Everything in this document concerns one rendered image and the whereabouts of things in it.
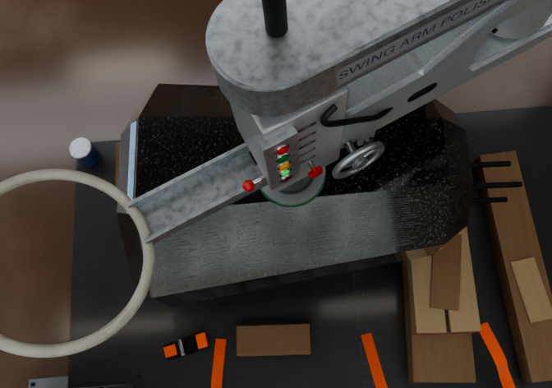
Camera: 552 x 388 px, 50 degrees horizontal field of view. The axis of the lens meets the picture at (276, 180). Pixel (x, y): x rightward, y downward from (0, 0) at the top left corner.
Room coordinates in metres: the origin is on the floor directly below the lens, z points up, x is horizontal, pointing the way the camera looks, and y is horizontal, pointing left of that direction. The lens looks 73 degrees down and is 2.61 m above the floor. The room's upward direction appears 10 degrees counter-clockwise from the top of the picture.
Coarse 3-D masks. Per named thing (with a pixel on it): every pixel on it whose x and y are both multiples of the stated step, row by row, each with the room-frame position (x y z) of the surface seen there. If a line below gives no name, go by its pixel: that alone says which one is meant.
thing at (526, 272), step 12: (516, 264) 0.23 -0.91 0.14; (528, 264) 0.22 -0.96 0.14; (516, 276) 0.18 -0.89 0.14; (528, 276) 0.17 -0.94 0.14; (528, 288) 0.13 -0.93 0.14; (540, 288) 0.12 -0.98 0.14; (528, 300) 0.08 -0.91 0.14; (540, 300) 0.07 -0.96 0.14; (528, 312) 0.03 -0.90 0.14; (540, 312) 0.02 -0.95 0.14
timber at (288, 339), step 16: (240, 336) 0.14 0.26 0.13; (256, 336) 0.13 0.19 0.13; (272, 336) 0.12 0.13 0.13; (288, 336) 0.11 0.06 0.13; (304, 336) 0.10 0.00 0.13; (240, 352) 0.08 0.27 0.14; (256, 352) 0.07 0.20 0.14; (272, 352) 0.06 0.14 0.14; (288, 352) 0.05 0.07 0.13; (304, 352) 0.04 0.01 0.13
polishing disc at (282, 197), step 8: (320, 176) 0.53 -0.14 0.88; (296, 184) 0.51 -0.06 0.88; (304, 184) 0.51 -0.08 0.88; (312, 184) 0.51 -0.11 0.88; (320, 184) 0.50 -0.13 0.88; (264, 192) 0.51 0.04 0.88; (272, 192) 0.50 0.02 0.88; (280, 192) 0.50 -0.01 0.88; (288, 192) 0.49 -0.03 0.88; (296, 192) 0.49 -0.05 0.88; (304, 192) 0.48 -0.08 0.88; (312, 192) 0.48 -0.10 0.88; (272, 200) 0.48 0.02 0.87; (280, 200) 0.47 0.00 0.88; (288, 200) 0.47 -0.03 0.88; (296, 200) 0.47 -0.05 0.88; (304, 200) 0.46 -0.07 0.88
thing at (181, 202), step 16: (224, 160) 0.55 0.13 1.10; (240, 160) 0.55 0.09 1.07; (192, 176) 0.52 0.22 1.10; (208, 176) 0.52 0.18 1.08; (224, 176) 0.52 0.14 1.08; (240, 176) 0.51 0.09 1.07; (256, 176) 0.50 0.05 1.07; (160, 192) 0.49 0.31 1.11; (176, 192) 0.49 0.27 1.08; (192, 192) 0.49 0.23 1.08; (208, 192) 0.48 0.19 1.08; (224, 192) 0.47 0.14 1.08; (240, 192) 0.45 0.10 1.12; (144, 208) 0.47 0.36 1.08; (160, 208) 0.46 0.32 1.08; (176, 208) 0.45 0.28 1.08; (192, 208) 0.44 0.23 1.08; (208, 208) 0.42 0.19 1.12; (160, 224) 0.41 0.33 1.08; (176, 224) 0.39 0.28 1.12; (144, 240) 0.37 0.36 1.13; (160, 240) 0.37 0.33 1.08
